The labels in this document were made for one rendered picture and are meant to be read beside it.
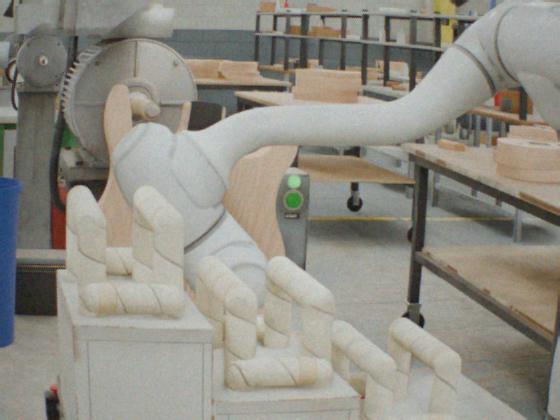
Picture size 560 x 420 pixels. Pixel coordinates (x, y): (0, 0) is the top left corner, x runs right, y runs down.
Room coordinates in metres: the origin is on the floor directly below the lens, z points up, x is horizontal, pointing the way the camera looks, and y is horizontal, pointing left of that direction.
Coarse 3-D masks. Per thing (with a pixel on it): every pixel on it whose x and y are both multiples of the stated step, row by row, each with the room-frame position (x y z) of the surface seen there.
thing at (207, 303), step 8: (200, 280) 1.35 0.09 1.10; (200, 288) 1.35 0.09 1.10; (208, 288) 1.35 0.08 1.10; (200, 296) 1.35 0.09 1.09; (208, 296) 1.35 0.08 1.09; (200, 304) 1.35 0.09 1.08; (208, 304) 1.35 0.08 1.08; (216, 304) 1.35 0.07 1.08; (208, 312) 1.35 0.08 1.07; (216, 312) 1.35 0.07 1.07; (208, 320) 1.35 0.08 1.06; (216, 320) 1.35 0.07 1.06; (216, 328) 1.35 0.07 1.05; (216, 336) 1.35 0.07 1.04; (216, 344) 1.35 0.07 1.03
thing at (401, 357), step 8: (392, 344) 1.41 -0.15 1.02; (392, 352) 1.41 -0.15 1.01; (400, 352) 1.41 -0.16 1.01; (408, 352) 1.41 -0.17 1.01; (400, 360) 1.41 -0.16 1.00; (408, 360) 1.41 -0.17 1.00; (400, 368) 1.41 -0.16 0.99; (408, 368) 1.42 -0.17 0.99; (400, 376) 1.41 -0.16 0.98; (408, 376) 1.42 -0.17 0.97; (400, 384) 1.41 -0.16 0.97; (400, 392) 1.41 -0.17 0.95; (392, 400) 1.41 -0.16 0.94; (400, 400) 1.41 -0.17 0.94
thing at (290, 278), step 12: (276, 264) 1.36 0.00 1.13; (288, 264) 1.34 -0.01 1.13; (276, 276) 1.34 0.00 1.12; (288, 276) 1.30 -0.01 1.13; (300, 276) 1.28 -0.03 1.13; (288, 288) 1.28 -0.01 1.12; (300, 288) 1.24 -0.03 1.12; (312, 288) 1.22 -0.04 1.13; (324, 288) 1.22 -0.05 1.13; (300, 300) 1.23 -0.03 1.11; (312, 300) 1.21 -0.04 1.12; (324, 300) 1.21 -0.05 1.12
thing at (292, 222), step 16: (304, 176) 2.29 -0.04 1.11; (288, 192) 2.27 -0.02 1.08; (304, 192) 2.29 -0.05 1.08; (288, 208) 2.28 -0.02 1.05; (304, 208) 2.29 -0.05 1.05; (288, 224) 2.28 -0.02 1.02; (304, 224) 2.29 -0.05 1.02; (288, 240) 2.28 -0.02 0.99; (304, 240) 2.29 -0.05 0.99; (288, 256) 2.28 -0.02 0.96; (304, 256) 2.29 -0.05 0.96
